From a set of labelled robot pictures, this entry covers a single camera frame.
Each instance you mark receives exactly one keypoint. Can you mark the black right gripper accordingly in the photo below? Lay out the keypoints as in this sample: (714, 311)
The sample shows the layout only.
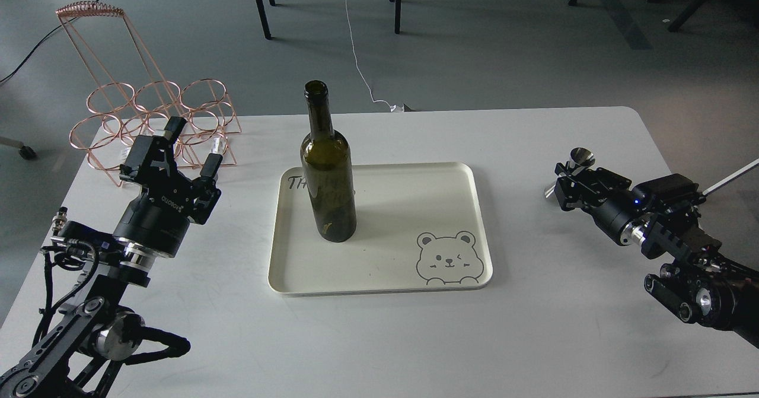
(605, 196)

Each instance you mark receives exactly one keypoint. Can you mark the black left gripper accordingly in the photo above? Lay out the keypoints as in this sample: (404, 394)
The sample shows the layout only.
(169, 202)

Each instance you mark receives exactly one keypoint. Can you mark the silver metal jigger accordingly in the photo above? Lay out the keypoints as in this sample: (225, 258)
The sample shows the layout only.
(579, 160)

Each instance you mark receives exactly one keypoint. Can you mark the dark green wine bottle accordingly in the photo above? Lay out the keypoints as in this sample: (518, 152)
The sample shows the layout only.
(327, 165)

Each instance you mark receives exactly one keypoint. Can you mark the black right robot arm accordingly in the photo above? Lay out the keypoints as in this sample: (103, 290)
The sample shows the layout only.
(699, 285)

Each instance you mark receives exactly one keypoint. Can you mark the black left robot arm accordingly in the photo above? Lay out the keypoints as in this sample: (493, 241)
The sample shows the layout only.
(85, 335)

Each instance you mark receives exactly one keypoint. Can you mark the chair caster at left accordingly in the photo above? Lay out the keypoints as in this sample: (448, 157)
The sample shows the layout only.
(24, 151)

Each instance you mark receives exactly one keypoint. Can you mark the white chair base leg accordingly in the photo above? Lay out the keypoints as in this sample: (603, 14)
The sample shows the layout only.
(731, 178)

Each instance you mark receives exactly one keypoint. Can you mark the cream bear serving tray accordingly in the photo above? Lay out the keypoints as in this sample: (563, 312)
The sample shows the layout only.
(420, 228)

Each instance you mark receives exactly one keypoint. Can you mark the copper wire wine rack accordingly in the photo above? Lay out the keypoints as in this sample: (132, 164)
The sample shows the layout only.
(120, 111)

